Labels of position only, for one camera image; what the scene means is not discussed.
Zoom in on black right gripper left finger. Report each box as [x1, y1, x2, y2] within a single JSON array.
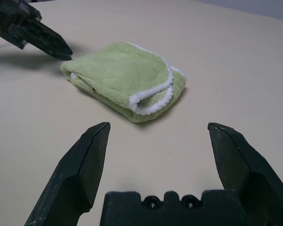
[[24, 121, 111, 226]]

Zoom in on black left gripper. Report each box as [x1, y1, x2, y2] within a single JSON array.
[[0, 0, 74, 61]]

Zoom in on green towel with white trim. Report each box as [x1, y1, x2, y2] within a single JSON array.
[[60, 41, 188, 124]]

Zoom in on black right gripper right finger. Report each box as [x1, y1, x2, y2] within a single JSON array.
[[207, 122, 283, 226]]

